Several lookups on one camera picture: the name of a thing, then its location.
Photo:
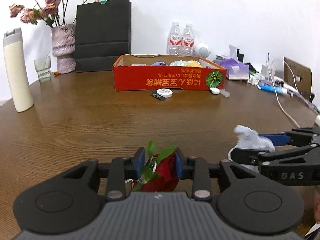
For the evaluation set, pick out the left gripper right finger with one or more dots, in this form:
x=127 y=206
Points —
x=200 y=172

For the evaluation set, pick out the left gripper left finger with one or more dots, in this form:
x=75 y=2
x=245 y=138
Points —
x=119 y=170

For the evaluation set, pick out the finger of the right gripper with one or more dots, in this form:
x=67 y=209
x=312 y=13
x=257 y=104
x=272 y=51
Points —
x=250 y=156
x=296 y=137

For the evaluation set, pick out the white tissue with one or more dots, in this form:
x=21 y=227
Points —
x=250 y=139

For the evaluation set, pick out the round white tin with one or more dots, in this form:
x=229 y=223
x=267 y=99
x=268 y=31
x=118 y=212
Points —
x=164 y=92

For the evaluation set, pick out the small white oval case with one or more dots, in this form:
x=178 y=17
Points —
x=215 y=91

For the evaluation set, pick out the blue white tube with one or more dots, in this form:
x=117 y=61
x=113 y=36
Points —
x=278 y=90

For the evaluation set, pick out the brown chair back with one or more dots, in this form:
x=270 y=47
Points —
x=298 y=74

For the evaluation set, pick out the clear plastic piece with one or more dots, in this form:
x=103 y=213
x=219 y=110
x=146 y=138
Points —
x=225 y=93

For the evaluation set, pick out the white power adapter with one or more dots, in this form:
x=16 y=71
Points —
x=268 y=72

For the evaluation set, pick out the small black packet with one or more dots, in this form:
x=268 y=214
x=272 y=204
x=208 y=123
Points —
x=158 y=96

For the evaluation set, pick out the purple tissue pack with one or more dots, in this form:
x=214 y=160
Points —
x=234 y=65

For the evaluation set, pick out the red cardboard box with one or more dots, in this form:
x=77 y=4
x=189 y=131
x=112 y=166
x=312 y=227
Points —
x=127 y=77

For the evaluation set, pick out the translucent plastic container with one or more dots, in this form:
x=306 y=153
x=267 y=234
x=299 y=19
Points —
x=138 y=64

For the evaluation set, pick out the yellow sponge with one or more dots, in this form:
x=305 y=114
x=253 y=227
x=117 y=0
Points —
x=193 y=63

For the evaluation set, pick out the purple cloth in box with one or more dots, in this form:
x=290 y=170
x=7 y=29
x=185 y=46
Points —
x=159 y=63

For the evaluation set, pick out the white round robot speaker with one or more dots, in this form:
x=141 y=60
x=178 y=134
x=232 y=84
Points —
x=203 y=52

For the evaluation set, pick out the cream thermos bottle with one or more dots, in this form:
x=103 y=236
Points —
x=16 y=71

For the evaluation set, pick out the left water bottle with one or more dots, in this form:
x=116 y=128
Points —
x=174 y=39

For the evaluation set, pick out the water bottle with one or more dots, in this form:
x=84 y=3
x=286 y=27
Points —
x=174 y=39
x=188 y=38

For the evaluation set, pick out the right water bottle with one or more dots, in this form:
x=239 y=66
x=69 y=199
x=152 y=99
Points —
x=188 y=38

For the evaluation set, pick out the clear drinking glass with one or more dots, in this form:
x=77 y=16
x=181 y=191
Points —
x=43 y=69

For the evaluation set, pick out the black paper bag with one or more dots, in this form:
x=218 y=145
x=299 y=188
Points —
x=102 y=34

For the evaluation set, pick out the pink speckled vase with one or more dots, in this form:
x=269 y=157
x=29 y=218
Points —
x=63 y=46

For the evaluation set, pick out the dried pink flowers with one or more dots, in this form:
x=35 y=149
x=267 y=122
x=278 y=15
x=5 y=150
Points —
x=51 y=12

